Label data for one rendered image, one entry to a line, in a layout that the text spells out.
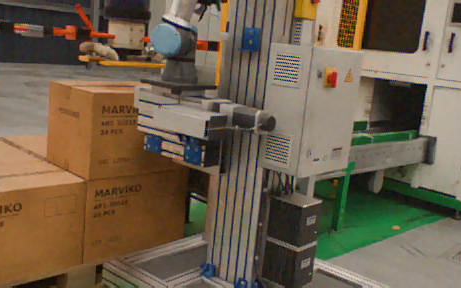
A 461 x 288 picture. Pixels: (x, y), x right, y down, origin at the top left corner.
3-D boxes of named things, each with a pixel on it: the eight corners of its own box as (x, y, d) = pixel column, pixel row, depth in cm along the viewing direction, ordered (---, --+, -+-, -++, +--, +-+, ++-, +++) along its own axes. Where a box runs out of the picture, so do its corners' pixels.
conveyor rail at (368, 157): (419, 160, 447) (422, 137, 444) (424, 161, 444) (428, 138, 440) (210, 196, 286) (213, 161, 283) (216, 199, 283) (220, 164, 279)
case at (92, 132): (145, 151, 313) (149, 82, 306) (190, 167, 286) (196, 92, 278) (45, 160, 271) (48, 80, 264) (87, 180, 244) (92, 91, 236)
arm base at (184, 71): (205, 84, 222) (207, 59, 220) (178, 84, 211) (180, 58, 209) (179, 79, 232) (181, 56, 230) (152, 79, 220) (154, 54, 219)
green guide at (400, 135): (412, 140, 450) (414, 129, 449) (424, 142, 443) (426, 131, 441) (287, 155, 339) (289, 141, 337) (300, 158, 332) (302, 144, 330)
